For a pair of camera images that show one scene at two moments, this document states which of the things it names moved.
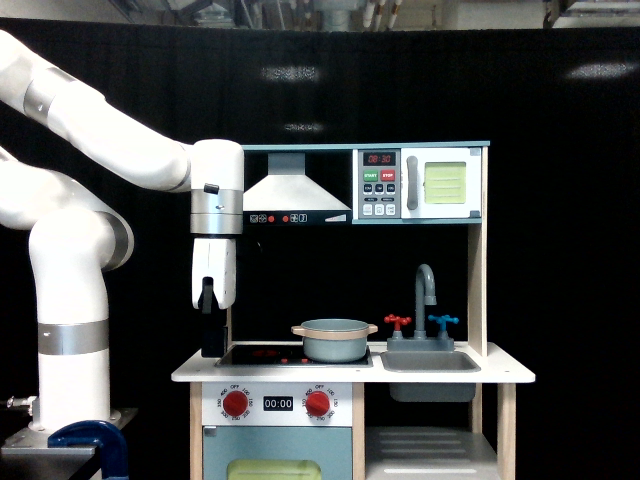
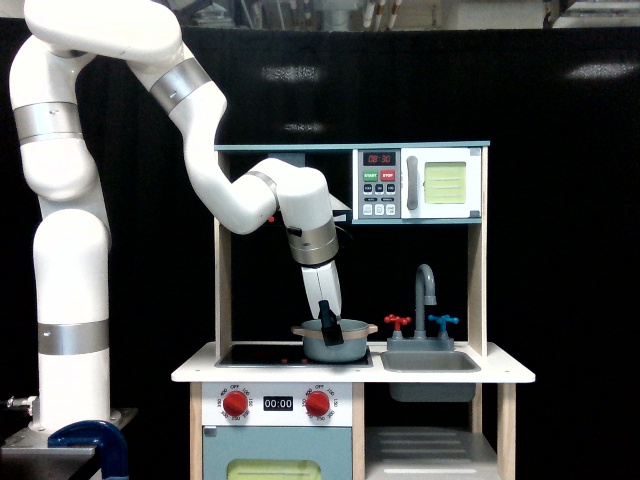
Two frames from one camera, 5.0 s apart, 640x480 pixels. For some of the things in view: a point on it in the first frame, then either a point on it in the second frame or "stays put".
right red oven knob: x=317 y=403 stays put
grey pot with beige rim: x=334 y=340 stays put
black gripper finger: x=207 y=302 → x=330 y=326
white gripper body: x=215 y=258 → x=323 y=284
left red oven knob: x=235 y=403 stays put
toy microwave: x=417 y=183 stays put
